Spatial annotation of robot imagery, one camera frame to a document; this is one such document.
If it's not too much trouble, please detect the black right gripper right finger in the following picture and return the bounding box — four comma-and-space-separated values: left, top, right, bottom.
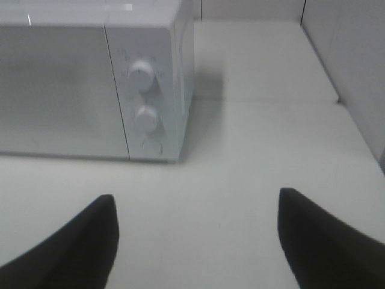
278, 188, 384, 288

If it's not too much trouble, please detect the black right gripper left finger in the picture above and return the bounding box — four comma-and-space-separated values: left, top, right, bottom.
1, 194, 120, 288

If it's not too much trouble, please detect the round white door release button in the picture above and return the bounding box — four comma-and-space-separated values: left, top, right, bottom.
142, 140, 162, 158

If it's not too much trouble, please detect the white microwave knob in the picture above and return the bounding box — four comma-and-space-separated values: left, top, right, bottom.
134, 105, 159, 134
128, 60, 155, 92

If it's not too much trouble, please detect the white microwave oven body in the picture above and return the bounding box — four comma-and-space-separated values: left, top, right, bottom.
1, 1, 194, 161

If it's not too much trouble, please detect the white right partition panel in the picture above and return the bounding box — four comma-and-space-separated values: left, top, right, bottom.
183, 1, 384, 186

